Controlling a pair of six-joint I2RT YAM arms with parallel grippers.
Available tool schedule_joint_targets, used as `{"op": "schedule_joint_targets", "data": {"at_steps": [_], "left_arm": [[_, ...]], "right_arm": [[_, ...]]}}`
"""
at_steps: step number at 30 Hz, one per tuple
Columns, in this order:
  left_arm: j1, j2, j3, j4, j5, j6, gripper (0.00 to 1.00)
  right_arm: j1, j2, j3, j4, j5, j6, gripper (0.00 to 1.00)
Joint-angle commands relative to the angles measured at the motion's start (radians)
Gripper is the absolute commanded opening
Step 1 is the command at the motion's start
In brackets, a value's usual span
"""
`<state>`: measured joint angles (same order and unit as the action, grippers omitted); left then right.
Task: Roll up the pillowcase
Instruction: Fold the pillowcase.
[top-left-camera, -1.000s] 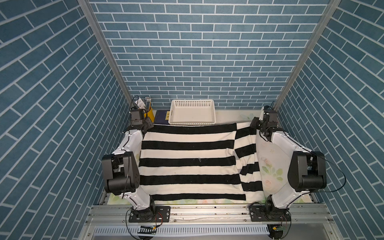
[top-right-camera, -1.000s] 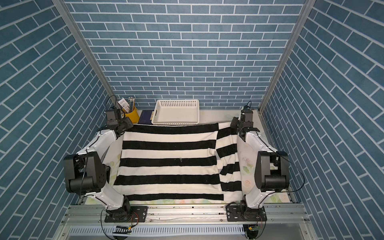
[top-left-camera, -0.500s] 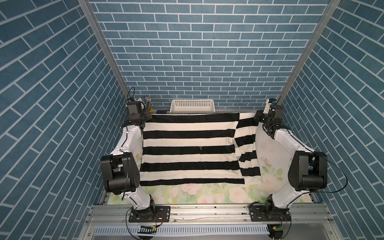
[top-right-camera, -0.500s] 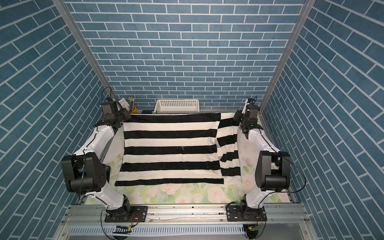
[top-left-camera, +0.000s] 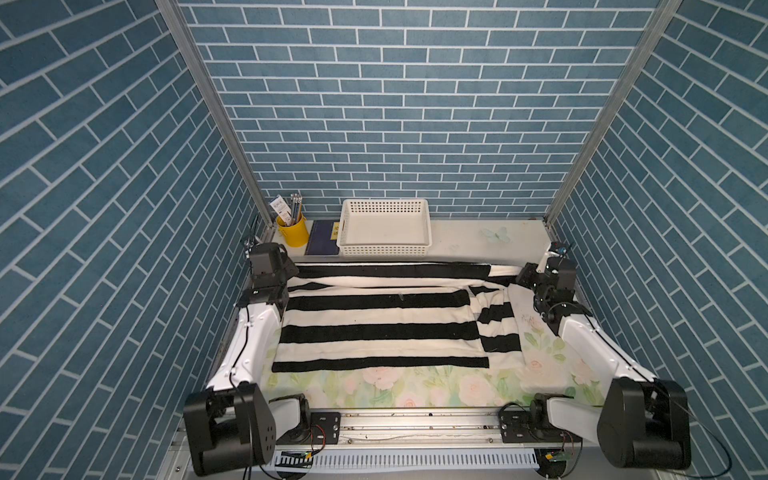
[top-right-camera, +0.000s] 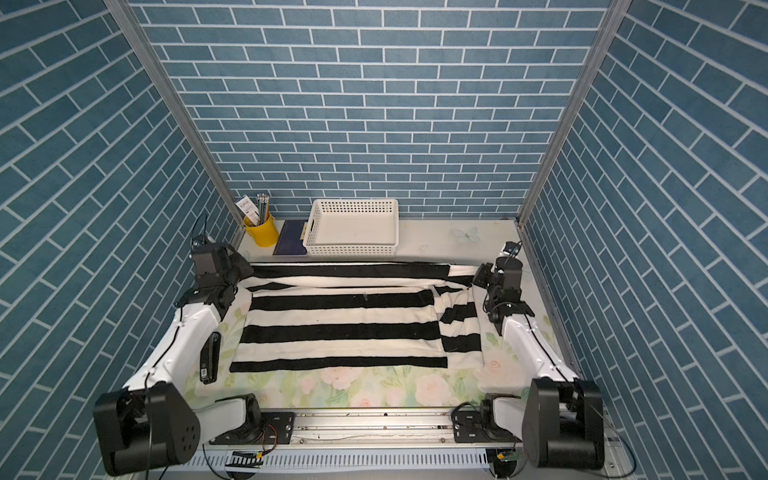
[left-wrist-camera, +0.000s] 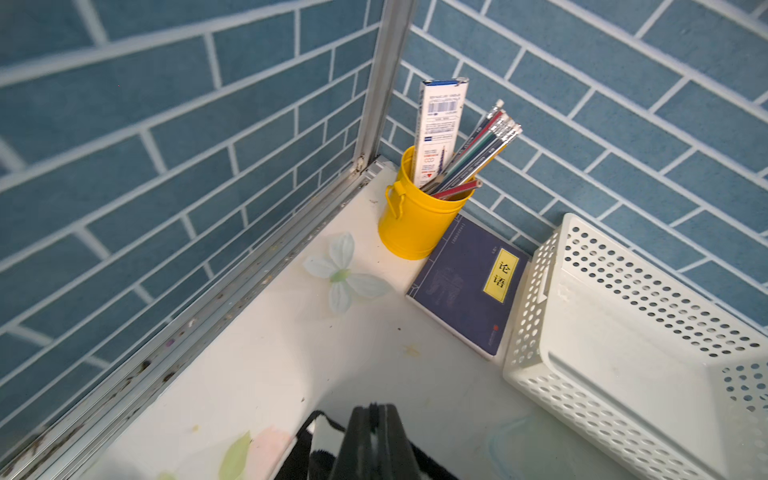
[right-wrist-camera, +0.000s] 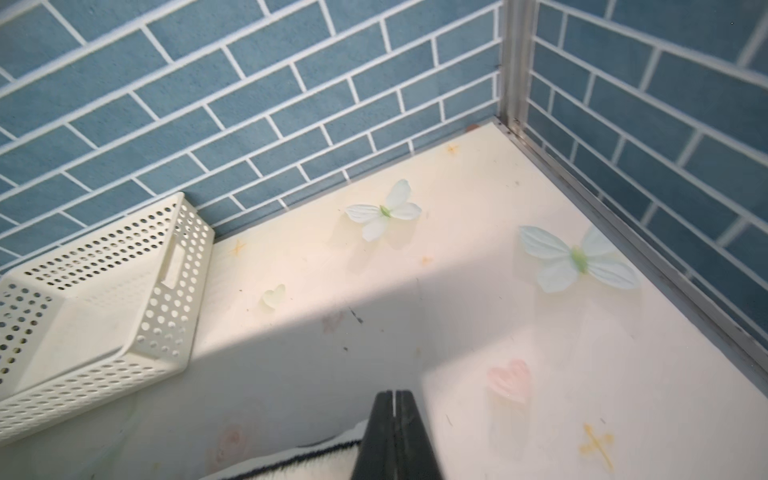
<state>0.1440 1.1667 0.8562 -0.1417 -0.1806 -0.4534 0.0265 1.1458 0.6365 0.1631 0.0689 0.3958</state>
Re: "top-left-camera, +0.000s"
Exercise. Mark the white paper tag in cup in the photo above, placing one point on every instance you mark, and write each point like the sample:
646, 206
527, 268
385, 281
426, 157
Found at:
283, 210

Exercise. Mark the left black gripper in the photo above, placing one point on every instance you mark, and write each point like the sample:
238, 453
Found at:
289, 266

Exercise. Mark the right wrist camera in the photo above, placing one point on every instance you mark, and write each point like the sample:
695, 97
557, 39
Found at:
555, 249

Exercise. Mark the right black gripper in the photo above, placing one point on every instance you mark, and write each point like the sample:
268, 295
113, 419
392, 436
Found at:
529, 269

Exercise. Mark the pens in cup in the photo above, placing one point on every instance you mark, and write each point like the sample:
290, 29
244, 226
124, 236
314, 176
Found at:
296, 208

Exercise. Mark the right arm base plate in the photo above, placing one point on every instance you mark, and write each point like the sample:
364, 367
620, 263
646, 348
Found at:
516, 426

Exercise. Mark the black white striped pillowcase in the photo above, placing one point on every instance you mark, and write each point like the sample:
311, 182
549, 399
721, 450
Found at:
353, 316

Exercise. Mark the dark blue notebook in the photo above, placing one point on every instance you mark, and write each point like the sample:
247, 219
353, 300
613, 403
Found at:
323, 238

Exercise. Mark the aluminium front rail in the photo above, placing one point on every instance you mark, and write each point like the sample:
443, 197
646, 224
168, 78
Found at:
414, 427

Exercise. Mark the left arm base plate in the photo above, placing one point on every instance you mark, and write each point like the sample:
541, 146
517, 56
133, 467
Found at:
322, 428

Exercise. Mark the white plastic basket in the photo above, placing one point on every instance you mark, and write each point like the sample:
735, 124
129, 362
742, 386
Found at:
384, 228

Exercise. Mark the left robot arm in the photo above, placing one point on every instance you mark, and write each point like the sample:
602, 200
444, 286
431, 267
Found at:
230, 424

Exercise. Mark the yellow pen cup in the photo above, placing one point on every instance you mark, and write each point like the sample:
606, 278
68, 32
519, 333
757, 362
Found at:
295, 235

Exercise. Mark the floral table mat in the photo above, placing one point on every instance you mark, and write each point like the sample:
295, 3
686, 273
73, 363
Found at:
550, 365

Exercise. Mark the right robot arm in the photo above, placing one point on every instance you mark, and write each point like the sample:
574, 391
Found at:
626, 382

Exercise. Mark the white vent grille strip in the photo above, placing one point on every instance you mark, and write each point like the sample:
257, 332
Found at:
390, 460

